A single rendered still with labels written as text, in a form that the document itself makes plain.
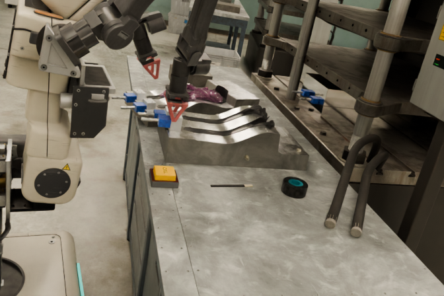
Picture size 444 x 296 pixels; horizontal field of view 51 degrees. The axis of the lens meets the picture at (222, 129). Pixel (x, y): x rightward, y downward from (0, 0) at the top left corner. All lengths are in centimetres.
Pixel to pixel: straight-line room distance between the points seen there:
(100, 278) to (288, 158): 109
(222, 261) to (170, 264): 13
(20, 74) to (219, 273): 77
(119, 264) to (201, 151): 100
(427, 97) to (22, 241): 161
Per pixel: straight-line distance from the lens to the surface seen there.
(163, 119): 152
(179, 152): 151
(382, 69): 180
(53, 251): 197
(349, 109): 230
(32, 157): 147
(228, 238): 120
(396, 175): 197
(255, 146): 156
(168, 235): 118
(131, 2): 121
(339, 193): 145
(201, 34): 139
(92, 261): 237
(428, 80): 177
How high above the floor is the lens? 147
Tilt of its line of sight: 21 degrees down
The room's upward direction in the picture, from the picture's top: 11 degrees clockwise
